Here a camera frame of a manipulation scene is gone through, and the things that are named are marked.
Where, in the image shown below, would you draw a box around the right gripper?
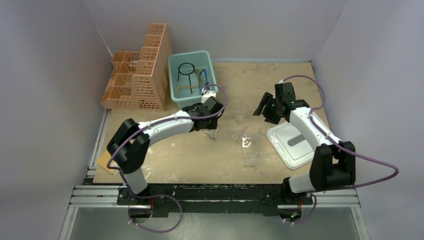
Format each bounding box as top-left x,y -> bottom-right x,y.
254,92 -> 283,125

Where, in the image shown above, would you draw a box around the clay pipe triangle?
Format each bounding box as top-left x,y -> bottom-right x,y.
204,128 -> 219,140

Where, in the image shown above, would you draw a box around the blue safety glasses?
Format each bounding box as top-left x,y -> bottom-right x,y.
196,68 -> 209,92

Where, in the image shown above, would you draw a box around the clear well plate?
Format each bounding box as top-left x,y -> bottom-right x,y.
241,134 -> 263,165

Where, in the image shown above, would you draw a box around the amber rubber tubing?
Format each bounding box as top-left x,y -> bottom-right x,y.
174,67 -> 200,98

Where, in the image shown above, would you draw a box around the black ring stand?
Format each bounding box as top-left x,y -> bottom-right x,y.
177,62 -> 196,93

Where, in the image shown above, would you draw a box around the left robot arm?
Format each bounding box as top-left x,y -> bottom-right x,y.
106,96 -> 225,205

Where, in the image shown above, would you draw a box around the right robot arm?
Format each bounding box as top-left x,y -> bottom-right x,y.
253,82 -> 356,204

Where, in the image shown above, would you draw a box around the clear glass funnel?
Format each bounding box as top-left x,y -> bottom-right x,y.
231,126 -> 248,141

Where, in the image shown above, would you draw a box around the white tub lid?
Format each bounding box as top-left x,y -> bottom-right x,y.
266,121 -> 314,170

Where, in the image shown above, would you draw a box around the teal plastic tub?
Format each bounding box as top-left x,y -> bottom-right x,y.
167,50 -> 217,109

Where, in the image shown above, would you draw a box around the orange plastic rack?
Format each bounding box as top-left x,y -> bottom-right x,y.
100,23 -> 172,111

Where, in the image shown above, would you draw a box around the orange spiral notebook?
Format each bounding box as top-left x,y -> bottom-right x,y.
96,150 -> 117,175

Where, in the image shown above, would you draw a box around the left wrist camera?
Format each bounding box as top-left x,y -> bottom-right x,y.
201,90 -> 217,104

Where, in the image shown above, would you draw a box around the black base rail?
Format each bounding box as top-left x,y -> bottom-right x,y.
117,183 -> 313,218

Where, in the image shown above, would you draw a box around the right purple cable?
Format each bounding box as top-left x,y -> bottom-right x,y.
279,74 -> 400,226

